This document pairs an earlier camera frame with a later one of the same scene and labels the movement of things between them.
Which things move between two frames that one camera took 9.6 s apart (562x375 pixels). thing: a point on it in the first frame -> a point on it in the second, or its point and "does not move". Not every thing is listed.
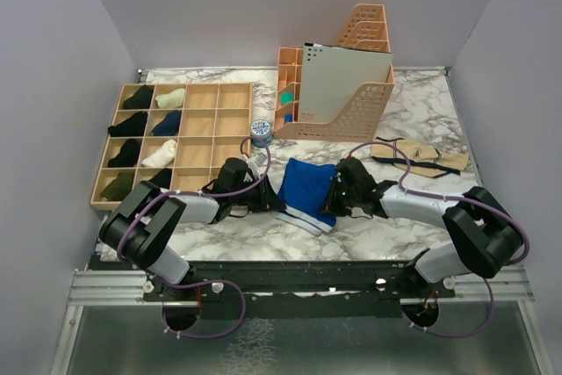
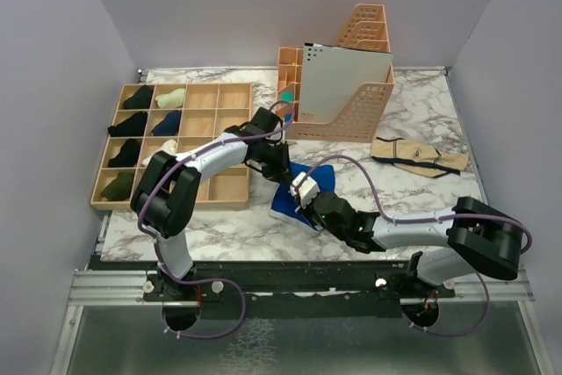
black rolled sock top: (140, 99) does not move
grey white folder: (331, 75) does not move
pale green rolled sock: (172, 100) does not move
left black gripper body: (251, 197) -> (273, 160)
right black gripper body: (348, 200) -> (310, 213)
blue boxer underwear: (304, 191) does not move
